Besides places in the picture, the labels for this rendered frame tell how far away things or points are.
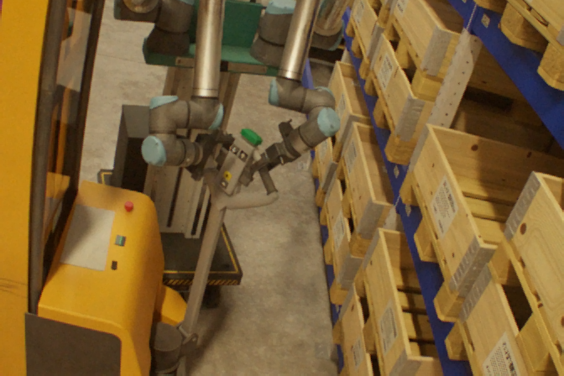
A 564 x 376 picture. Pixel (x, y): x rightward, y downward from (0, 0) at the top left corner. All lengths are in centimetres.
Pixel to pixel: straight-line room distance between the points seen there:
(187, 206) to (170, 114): 150
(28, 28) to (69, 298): 100
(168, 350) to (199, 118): 113
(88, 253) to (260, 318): 147
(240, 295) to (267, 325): 26
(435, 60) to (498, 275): 122
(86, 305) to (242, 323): 151
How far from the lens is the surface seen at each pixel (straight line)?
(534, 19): 206
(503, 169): 295
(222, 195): 249
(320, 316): 388
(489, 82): 301
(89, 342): 239
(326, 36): 282
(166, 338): 289
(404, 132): 300
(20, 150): 200
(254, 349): 356
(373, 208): 319
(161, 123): 207
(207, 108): 211
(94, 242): 258
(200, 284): 276
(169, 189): 344
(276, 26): 284
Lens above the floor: 257
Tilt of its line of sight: 29 degrees down
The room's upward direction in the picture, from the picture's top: 18 degrees clockwise
